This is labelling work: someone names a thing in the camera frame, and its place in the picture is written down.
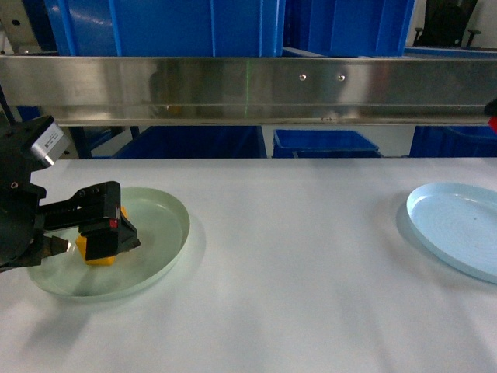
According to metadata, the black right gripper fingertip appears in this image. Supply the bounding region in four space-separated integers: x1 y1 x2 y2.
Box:
484 99 497 117

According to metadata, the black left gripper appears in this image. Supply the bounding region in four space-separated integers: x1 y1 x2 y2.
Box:
1 117 141 271

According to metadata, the yellow toy block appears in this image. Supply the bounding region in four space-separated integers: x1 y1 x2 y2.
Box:
75 206 130 267

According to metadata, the red toy block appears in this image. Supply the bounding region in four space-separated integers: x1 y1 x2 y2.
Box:
488 116 497 133

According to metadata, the blue bin lower right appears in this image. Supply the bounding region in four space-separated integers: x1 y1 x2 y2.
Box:
409 126 496 158

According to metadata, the light green plate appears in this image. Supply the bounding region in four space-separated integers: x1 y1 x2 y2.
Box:
27 187 190 302

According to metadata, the black office chair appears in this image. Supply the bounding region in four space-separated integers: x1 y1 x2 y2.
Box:
413 0 481 48

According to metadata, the blue bin upper right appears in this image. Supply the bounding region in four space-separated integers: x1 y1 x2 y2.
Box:
404 47 496 60

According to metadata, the blue bin lower left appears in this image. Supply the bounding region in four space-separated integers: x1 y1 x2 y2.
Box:
94 126 267 159

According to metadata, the light blue plate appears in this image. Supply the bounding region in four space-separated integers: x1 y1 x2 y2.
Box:
405 183 496 284

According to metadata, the blue bin upper centre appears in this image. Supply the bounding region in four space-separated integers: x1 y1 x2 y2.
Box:
283 0 415 58

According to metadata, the large blue bin upper left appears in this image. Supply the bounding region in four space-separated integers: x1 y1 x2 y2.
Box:
45 0 286 57

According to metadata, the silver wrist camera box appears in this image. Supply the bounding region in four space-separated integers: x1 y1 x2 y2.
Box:
30 117 71 167

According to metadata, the stainless steel shelf rail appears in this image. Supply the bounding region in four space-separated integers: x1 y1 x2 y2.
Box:
1 55 496 126

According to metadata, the small blue bin below rail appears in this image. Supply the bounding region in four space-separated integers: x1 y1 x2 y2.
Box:
273 129 382 159

